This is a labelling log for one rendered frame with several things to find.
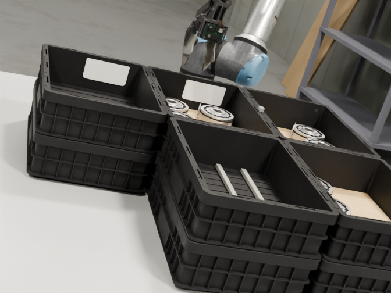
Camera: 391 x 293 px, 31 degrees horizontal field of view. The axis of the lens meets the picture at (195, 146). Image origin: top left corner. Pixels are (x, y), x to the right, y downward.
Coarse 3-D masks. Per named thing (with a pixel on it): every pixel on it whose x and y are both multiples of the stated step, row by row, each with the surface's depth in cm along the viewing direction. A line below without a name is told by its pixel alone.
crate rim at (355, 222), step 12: (288, 144) 175; (300, 144) 178; (360, 156) 184; (372, 156) 186; (324, 192) 152; (336, 204) 148; (348, 216) 144; (360, 216) 145; (360, 228) 145; (372, 228) 146; (384, 228) 146
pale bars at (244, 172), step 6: (216, 168) 174; (222, 168) 173; (222, 174) 169; (246, 174) 173; (222, 180) 168; (228, 180) 167; (246, 180) 172; (252, 180) 171; (228, 186) 164; (252, 186) 168; (234, 192) 161; (258, 192) 165; (258, 198) 163
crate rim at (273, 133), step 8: (152, 72) 200; (168, 72) 206; (176, 72) 207; (152, 80) 193; (208, 80) 210; (160, 88) 188; (240, 88) 211; (160, 96) 182; (168, 104) 177; (168, 112) 172; (256, 112) 194; (168, 120) 171; (200, 120) 173; (264, 120) 188; (240, 128) 176; (272, 128) 183; (272, 136) 178
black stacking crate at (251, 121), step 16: (160, 80) 206; (176, 80) 207; (192, 80) 208; (176, 96) 209; (224, 96) 213; (240, 96) 208; (240, 112) 205; (160, 128) 177; (256, 128) 192; (160, 144) 177
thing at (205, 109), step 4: (204, 108) 207; (208, 108) 207; (220, 108) 210; (204, 112) 203; (208, 112) 204; (228, 112) 209; (212, 116) 202; (216, 116) 202; (220, 116) 203; (224, 116) 204; (228, 116) 205; (232, 116) 206; (224, 120) 202; (228, 120) 203
